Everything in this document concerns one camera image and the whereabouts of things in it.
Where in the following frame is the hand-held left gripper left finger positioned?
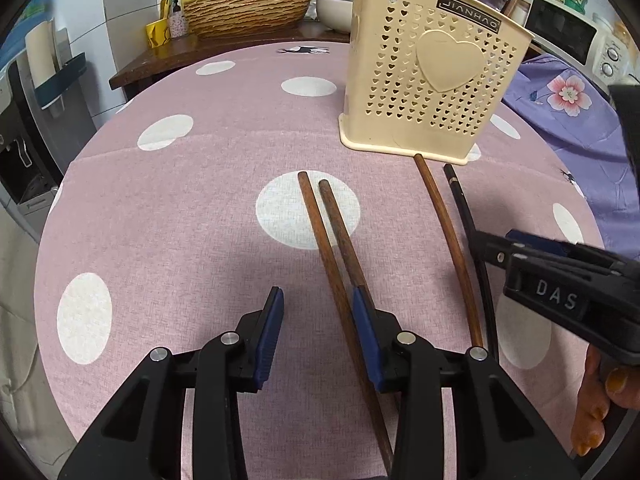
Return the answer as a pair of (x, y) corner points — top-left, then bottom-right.
(57, 286), (285, 480)

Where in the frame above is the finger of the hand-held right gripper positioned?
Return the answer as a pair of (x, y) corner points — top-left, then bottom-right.
(472, 230), (528, 275)
(506, 229), (640, 281)

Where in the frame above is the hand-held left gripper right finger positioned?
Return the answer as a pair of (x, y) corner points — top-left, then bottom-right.
(351, 286), (581, 480)

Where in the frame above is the black chopstick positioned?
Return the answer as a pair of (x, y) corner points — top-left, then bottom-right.
(443, 162), (500, 361)

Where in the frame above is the cream plastic utensil holder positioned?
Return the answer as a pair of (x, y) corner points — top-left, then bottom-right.
(338, 0), (535, 165)

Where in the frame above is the person's right hand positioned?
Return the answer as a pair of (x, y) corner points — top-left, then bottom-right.
(571, 346), (640, 458)

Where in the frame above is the purple floral cloth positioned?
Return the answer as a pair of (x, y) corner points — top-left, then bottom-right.
(500, 55), (640, 261)

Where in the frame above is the pink polka dot tablecloth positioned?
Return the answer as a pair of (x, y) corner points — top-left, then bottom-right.
(34, 40), (608, 480)

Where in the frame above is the white microwave oven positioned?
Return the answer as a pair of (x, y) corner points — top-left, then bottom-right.
(525, 0), (633, 81)

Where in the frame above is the beige hanging cloth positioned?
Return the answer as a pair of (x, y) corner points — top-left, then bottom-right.
(0, 305), (88, 466)

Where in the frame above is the grey water dispenser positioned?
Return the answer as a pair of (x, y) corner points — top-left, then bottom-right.
(0, 35), (68, 241)

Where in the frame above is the dark wooden counter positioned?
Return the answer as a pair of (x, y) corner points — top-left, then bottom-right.
(109, 30), (351, 92)

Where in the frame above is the yellow cup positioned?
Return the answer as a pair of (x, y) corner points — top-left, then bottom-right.
(145, 17), (171, 48)

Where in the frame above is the woven-pattern wash basin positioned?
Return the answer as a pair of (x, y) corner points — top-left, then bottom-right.
(182, 0), (312, 38)

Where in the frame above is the small floral pump bottle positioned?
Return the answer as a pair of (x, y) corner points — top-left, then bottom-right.
(167, 0), (190, 38)

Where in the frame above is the teal cup holder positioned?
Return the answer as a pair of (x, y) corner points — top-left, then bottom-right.
(32, 55), (87, 111)

